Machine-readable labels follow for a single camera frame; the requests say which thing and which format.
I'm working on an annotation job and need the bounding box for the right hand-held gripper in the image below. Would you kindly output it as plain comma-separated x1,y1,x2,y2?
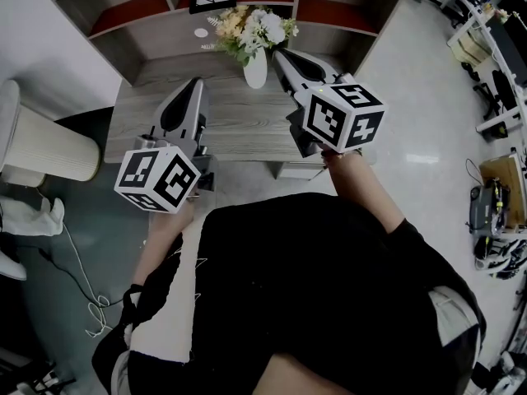
273,48,386,159

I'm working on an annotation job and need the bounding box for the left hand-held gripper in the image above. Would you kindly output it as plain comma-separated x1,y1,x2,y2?
114,77,220,215

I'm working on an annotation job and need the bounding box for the grey wooden shelf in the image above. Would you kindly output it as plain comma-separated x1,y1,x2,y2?
44,0,417,87

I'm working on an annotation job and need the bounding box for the person's right forearm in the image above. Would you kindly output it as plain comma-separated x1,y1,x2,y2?
322,149,408,235

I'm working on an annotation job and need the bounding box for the person's left forearm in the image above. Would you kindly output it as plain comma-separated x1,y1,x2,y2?
130,202,195,294

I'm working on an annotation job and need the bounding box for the white vase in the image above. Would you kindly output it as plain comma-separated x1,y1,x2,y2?
242,45,269,90

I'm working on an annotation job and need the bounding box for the white and yellow flower bouquet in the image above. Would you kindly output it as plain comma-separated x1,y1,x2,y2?
206,4,301,68

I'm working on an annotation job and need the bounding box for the beige ribbed cylinder bin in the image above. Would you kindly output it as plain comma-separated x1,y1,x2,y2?
0,79,102,188

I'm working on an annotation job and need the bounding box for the white cloth bag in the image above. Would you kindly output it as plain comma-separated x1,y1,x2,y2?
0,197,66,239

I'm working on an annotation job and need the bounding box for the white office desk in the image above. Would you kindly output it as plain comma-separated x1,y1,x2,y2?
417,0,527,136

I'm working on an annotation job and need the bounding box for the black office chair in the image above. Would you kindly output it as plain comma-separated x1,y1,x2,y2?
472,69,520,119

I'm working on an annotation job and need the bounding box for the person's black shirt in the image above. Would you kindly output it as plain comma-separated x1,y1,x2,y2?
91,192,487,395

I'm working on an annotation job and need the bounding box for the black monitor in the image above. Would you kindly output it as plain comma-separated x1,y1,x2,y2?
488,13,527,82

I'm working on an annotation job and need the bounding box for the open cardboard box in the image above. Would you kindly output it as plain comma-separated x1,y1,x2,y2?
478,153,527,235

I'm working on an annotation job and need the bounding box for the black tool case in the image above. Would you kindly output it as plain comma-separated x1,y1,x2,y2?
468,178,508,239

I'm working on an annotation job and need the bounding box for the white shoe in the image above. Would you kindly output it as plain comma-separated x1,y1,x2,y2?
0,248,28,281

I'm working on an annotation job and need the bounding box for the pile of black white gear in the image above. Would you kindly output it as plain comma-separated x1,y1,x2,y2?
473,236,527,280

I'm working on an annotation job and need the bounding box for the person's leg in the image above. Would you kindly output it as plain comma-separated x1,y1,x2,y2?
254,351,469,395

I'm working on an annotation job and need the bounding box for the black stand base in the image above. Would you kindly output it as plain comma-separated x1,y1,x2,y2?
0,346,78,395

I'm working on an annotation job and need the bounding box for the white floor cable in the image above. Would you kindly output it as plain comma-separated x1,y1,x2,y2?
60,220,113,339

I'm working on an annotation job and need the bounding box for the black floor cable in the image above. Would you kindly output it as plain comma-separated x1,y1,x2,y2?
37,246,125,309

